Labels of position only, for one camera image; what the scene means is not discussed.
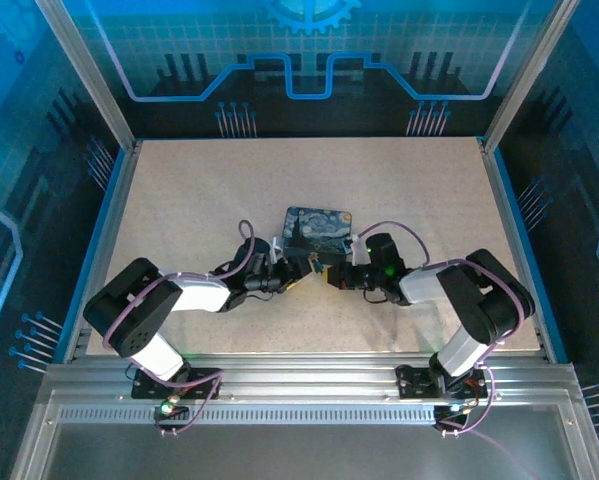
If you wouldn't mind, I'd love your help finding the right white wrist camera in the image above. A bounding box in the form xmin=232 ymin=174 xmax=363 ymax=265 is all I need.
xmin=345 ymin=233 xmax=368 ymax=265

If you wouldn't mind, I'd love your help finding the slotted grey cable duct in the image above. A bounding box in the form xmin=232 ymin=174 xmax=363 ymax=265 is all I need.
xmin=57 ymin=405 xmax=441 ymax=427

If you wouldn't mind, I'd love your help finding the aluminium side rail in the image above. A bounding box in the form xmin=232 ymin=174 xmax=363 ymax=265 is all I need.
xmin=477 ymin=137 xmax=556 ymax=362
xmin=62 ymin=139 xmax=144 ymax=362

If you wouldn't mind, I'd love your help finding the starry night tin box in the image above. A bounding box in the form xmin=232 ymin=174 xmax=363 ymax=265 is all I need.
xmin=278 ymin=205 xmax=356 ymax=267

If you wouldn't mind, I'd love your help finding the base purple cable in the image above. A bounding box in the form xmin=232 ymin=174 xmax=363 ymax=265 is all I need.
xmin=437 ymin=367 xmax=500 ymax=437
xmin=153 ymin=369 xmax=226 ymax=437

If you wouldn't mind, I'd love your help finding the aluminium corner post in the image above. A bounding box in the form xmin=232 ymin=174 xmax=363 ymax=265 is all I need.
xmin=480 ymin=0 xmax=580 ymax=152
xmin=33 ymin=0 xmax=141 ymax=152

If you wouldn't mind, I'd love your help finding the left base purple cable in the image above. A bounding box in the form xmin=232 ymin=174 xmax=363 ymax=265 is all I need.
xmin=153 ymin=369 xmax=226 ymax=437

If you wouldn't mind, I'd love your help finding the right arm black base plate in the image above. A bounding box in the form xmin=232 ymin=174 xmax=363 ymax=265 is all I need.
xmin=394 ymin=363 xmax=490 ymax=401

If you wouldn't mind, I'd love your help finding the aluminium front frame rail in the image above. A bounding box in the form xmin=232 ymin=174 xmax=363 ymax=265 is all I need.
xmin=8 ymin=351 xmax=599 ymax=480

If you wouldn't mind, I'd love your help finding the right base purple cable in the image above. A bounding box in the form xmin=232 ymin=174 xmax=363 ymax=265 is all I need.
xmin=437 ymin=367 xmax=500 ymax=437

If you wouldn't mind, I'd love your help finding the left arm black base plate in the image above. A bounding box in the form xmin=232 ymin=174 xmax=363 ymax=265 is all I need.
xmin=131 ymin=366 xmax=225 ymax=401

